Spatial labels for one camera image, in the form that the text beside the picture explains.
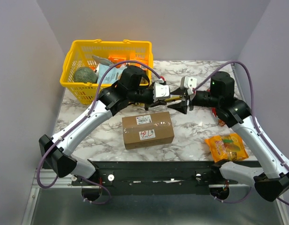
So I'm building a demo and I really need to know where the yellow orange snack bag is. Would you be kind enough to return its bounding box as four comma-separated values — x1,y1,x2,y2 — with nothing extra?
205,134,249,162

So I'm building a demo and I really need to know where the brown cardboard express box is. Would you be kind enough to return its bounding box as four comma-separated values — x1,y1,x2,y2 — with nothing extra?
122,112,175,150

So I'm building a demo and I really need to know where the yellow plastic shopping basket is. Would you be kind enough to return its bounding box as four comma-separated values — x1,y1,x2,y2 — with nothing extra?
60,39,153,105

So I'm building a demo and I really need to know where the yellow utility knife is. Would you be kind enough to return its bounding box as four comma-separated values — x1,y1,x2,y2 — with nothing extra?
164,96,185,103

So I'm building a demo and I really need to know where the red candy bag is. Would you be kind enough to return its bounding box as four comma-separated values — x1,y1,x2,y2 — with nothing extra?
207,96,226,127

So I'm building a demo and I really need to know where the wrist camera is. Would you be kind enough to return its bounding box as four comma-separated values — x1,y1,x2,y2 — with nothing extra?
180,76,198,95
153,83,171,102

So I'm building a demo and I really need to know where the grey foil packet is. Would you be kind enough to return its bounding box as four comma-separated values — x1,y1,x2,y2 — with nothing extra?
92,55,114,69

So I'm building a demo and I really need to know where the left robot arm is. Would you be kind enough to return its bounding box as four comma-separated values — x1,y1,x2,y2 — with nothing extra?
37,64,186,185

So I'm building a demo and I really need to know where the orange box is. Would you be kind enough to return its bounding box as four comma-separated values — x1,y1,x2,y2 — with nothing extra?
108,55,127,64
129,53,149,71

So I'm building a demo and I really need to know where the orange box right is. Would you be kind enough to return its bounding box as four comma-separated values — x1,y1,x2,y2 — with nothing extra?
129,53,149,71

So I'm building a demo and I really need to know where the light blue chips bag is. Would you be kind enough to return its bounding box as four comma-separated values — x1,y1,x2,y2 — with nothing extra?
97,64,127,84

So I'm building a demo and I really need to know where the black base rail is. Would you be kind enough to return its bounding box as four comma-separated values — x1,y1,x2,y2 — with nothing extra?
71,160,263,200

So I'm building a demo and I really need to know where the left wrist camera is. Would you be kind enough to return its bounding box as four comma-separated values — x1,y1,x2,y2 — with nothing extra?
153,83,171,102

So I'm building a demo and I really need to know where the orange box left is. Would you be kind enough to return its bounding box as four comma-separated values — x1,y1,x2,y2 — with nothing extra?
108,55,127,64

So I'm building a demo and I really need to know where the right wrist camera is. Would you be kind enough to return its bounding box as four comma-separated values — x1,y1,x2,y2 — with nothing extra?
180,76,198,95

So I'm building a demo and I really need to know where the green melon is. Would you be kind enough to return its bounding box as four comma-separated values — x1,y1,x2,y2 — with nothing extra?
73,67,98,83

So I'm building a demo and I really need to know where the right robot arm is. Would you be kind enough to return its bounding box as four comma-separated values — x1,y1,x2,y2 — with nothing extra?
169,71,289,202

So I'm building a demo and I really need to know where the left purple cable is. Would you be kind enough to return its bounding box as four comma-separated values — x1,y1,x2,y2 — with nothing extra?
36,60,167,205

